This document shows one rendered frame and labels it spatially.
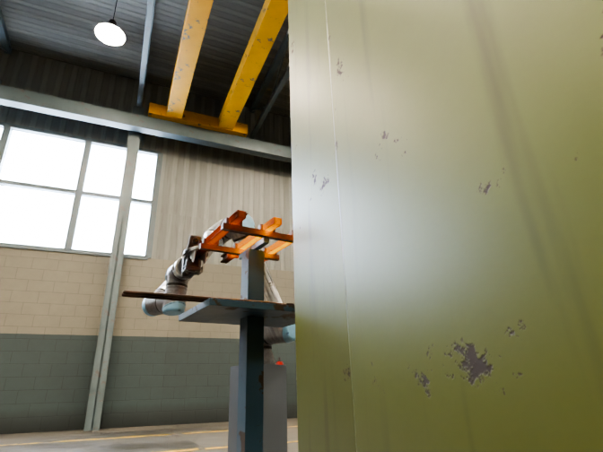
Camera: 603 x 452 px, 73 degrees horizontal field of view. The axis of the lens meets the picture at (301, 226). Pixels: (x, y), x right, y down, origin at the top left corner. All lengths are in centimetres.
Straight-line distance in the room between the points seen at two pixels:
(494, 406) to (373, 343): 21
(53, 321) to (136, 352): 148
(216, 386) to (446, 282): 807
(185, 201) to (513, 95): 885
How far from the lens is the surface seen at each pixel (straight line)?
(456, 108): 53
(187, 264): 166
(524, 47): 49
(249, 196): 960
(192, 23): 740
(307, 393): 104
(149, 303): 193
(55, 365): 833
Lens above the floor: 45
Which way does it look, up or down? 22 degrees up
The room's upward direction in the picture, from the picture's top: 2 degrees counter-clockwise
